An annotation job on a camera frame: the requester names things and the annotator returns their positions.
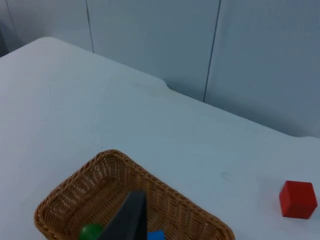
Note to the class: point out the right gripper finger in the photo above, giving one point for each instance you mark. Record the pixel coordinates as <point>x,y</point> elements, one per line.
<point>128,217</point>

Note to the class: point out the blue cube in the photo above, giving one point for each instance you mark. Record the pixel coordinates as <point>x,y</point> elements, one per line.
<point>156,235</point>

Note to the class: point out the green ball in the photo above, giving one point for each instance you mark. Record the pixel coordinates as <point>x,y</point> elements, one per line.
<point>90,231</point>

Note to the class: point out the pale brown wicker basket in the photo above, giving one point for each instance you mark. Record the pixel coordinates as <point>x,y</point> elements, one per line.
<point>82,197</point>

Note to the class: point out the red cube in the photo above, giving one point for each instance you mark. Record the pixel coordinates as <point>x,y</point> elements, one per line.
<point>298,199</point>

